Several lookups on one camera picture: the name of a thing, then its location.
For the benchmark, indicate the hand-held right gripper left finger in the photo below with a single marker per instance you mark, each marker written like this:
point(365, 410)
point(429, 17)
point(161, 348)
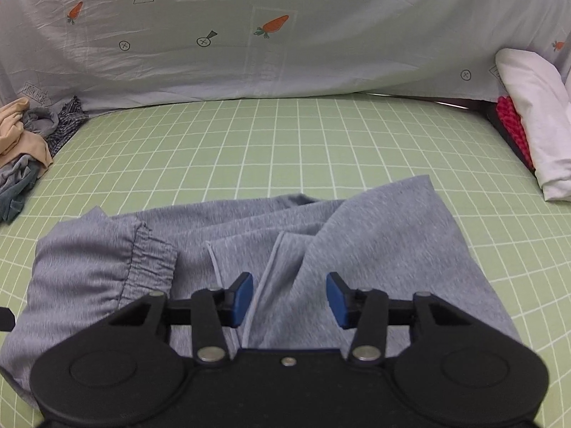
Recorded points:
point(241, 303)

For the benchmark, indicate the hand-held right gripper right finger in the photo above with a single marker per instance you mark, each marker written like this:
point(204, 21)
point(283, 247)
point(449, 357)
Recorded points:
point(337, 303)

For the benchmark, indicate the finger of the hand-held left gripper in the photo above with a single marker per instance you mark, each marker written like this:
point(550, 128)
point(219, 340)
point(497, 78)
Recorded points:
point(6, 319)

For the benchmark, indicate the grey pants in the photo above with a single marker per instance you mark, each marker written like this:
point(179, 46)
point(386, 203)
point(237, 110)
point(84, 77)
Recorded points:
point(379, 240)

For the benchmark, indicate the grey-green velvet cloth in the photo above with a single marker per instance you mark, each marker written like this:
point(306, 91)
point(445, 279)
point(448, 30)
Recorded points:
point(18, 185)

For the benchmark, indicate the green grid mat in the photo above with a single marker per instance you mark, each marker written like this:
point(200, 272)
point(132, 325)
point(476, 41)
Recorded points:
point(267, 151)

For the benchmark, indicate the beige cloth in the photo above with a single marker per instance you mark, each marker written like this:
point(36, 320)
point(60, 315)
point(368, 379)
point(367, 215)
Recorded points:
point(18, 138)

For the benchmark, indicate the grey crumpled cloth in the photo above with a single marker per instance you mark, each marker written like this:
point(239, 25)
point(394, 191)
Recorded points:
point(42, 120)

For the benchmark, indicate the dark striped cloth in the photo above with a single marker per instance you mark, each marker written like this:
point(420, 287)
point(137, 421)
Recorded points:
point(67, 125)

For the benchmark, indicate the white carrot-print sheet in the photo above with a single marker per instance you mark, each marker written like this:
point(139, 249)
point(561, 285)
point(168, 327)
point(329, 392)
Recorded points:
point(267, 62)

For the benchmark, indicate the red knitted cloth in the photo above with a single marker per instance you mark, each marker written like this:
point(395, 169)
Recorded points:
point(511, 120)

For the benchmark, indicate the white folded cloth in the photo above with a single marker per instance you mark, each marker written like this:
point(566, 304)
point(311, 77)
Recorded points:
point(542, 120)

